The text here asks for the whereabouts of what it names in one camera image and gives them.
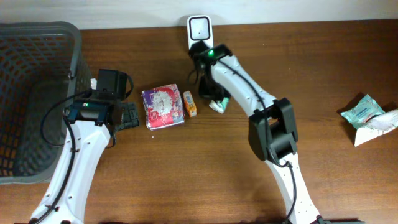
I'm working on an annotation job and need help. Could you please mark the green tissue pack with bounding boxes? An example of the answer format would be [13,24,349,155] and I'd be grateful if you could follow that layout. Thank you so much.
[209,97,229,114]

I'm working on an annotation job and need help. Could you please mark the small orange box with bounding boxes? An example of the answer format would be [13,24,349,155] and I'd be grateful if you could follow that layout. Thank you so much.
[183,91,197,117]

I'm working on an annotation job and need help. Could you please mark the red purple snack bag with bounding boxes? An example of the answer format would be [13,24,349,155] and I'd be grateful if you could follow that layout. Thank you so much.
[141,84,185,131]

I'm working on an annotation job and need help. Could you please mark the teal wet wipes pouch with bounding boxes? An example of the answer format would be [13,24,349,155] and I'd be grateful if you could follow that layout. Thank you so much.
[340,95,385,129]

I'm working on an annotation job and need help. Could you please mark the white tube gold cap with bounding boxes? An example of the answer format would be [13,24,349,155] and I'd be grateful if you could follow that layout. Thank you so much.
[354,109,397,147]

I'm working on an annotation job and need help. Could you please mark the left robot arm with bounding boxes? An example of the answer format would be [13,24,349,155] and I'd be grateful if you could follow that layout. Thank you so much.
[29,69,135,223]

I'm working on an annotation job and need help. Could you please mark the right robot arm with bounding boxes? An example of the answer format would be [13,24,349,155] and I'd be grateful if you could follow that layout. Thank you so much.
[188,40,325,224]

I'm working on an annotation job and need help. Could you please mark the white barcode scanner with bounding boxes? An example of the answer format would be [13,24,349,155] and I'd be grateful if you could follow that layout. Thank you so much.
[187,15,214,50]

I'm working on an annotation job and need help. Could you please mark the grey plastic mesh basket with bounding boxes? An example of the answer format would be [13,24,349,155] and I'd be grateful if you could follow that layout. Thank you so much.
[1,22,91,185]

